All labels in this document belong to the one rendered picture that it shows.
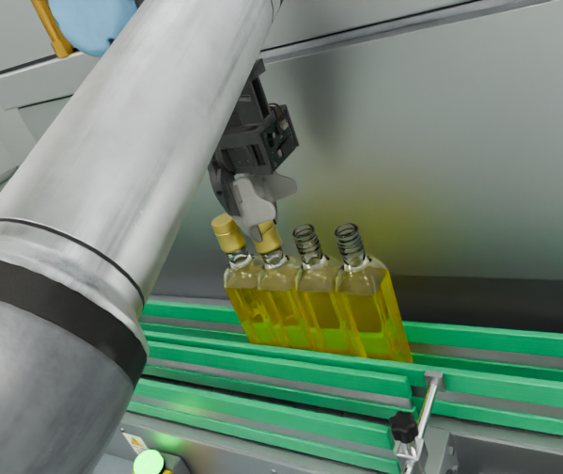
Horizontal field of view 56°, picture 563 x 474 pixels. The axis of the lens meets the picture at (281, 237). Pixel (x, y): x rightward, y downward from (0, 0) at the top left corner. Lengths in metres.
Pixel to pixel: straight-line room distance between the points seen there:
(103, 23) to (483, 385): 0.54
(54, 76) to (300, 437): 0.69
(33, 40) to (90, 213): 0.82
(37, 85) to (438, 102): 0.68
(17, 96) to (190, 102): 0.84
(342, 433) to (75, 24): 0.50
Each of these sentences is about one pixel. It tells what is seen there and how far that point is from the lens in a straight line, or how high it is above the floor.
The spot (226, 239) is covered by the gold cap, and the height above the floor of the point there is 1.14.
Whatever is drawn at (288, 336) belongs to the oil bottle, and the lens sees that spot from 0.76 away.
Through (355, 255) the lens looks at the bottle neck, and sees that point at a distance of 0.64.
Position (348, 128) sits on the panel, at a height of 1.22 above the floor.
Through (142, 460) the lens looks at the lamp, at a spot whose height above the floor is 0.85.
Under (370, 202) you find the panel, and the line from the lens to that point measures 0.75.
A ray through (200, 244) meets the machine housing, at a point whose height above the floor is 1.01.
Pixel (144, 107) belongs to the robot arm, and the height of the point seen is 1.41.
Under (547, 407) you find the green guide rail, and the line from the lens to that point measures 0.69.
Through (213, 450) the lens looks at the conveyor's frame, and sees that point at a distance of 0.83.
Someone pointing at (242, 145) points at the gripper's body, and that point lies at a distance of 0.58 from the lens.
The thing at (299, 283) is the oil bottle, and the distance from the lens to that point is 0.68.
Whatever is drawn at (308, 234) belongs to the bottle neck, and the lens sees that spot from 0.65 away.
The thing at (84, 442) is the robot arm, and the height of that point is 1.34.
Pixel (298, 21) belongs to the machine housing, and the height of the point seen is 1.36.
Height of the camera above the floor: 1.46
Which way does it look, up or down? 29 degrees down
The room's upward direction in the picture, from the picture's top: 21 degrees counter-clockwise
